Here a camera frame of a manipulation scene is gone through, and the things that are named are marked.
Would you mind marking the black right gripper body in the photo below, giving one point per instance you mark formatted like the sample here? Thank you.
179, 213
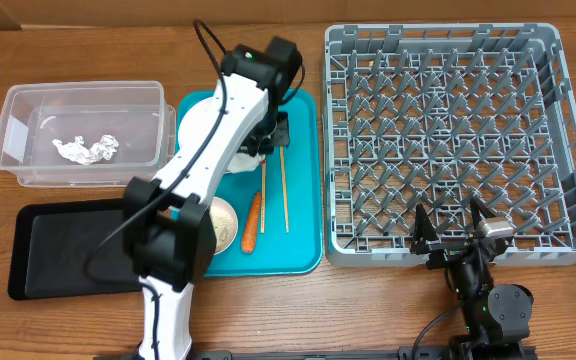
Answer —
445, 253

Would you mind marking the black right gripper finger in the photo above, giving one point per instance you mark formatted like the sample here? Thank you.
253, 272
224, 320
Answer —
479, 212
423, 231

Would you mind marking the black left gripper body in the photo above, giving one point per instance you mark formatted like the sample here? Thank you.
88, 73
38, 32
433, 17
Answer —
271, 131

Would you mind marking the pink bowl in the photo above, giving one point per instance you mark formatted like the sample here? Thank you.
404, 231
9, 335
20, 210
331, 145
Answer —
225, 224

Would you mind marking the aluminium foil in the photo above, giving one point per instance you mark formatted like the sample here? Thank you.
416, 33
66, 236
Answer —
77, 152

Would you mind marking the white napkin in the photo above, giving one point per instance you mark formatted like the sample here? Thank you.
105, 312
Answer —
242, 162

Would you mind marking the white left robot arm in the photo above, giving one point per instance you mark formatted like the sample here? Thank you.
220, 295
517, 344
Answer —
167, 230

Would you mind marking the grey dishwasher rack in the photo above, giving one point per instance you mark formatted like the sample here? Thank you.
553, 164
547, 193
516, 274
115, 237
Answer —
435, 115

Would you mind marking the clear plastic waste bin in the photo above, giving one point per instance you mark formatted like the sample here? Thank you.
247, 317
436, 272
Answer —
37, 119

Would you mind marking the right wooden chopstick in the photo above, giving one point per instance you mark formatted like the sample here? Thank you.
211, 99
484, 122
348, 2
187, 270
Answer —
284, 188

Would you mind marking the wooden chopstick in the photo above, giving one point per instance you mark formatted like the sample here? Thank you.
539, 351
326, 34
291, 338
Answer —
284, 188
263, 196

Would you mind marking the left wooden chopstick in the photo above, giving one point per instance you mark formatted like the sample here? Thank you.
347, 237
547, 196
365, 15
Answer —
263, 196

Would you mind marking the teal serving tray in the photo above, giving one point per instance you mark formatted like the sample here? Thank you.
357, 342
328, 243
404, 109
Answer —
277, 252

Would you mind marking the pink plate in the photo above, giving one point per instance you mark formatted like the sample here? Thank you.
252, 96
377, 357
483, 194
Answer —
197, 123

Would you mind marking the orange carrot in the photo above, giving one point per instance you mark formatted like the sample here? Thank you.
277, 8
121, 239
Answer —
249, 237

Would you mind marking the black plastic tray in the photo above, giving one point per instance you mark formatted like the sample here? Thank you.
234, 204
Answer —
52, 242

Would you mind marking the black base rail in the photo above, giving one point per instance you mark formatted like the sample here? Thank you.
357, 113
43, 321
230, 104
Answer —
403, 353

